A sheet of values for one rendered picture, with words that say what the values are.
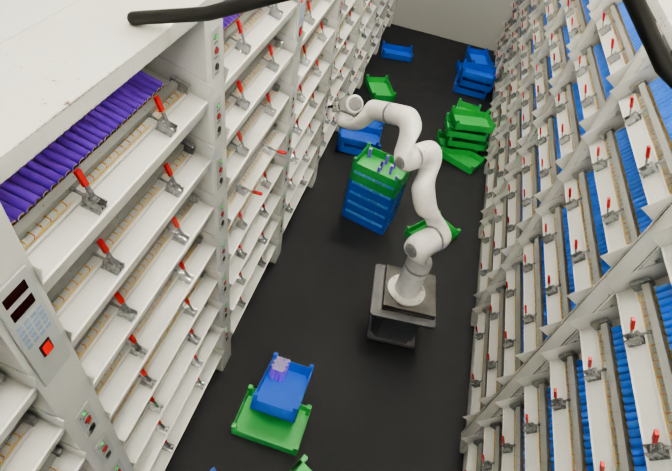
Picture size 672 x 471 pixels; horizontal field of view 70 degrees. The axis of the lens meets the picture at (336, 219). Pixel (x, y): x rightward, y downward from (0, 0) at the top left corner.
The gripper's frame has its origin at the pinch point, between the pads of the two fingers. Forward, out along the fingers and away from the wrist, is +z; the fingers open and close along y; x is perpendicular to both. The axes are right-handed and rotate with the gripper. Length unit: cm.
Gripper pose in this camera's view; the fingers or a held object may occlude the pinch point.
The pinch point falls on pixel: (338, 106)
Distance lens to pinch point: 253.2
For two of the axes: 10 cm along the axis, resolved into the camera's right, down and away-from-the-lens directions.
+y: 9.7, -0.9, 2.2
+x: -0.4, -9.8, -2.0
